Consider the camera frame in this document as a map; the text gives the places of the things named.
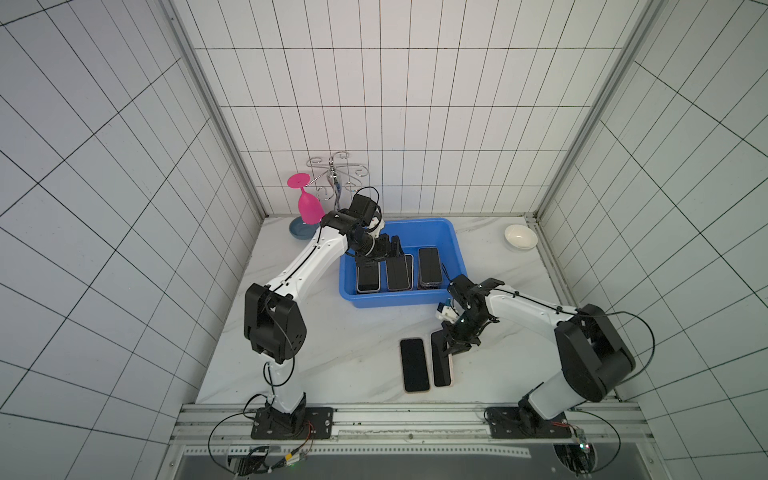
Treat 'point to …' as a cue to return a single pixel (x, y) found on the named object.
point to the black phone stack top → (397, 273)
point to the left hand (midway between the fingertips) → (386, 263)
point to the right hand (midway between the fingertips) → (435, 355)
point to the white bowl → (521, 236)
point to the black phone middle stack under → (411, 271)
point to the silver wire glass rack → (337, 171)
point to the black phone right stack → (429, 269)
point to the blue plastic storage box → (415, 234)
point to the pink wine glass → (311, 210)
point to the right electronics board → (584, 447)
